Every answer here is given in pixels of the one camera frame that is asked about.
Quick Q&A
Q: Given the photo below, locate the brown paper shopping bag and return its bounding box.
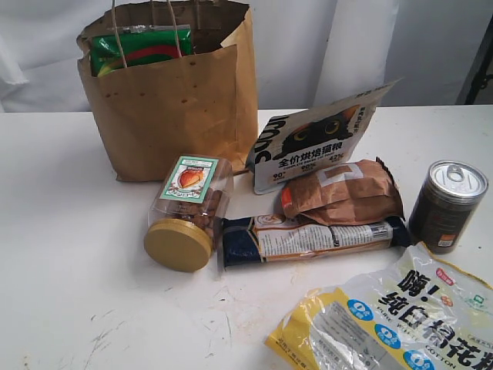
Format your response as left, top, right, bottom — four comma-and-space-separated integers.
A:
76, 1, 258, 182

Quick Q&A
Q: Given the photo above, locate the green seaweed snack package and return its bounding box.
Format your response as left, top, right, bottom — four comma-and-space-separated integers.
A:
89, 25, 193, 77

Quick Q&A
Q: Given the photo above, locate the yellow white marshmallow bag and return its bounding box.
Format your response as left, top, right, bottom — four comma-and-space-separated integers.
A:
265, 244, 492, 369

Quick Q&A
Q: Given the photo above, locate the clear almond jar gold lid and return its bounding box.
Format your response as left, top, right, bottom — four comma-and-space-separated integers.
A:
144, 155, 233, 272

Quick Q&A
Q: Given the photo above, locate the dark blue cookie package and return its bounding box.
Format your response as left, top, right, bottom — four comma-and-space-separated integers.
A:
222, 214, 411, 268

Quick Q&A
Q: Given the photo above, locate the cat food pouch black cat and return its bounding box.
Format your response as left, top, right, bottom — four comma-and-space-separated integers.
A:
246, 81, 397, 195

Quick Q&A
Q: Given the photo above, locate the crumpled brown paper pouch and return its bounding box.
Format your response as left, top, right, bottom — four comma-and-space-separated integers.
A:
280, 158, 404, 226

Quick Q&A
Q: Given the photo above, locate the dark can pull-tab lid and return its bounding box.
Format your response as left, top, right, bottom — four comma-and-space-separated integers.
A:
408, 160, 488, 254

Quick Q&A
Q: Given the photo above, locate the black metal frame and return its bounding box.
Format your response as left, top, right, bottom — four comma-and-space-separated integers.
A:
455, 10, 492, 105

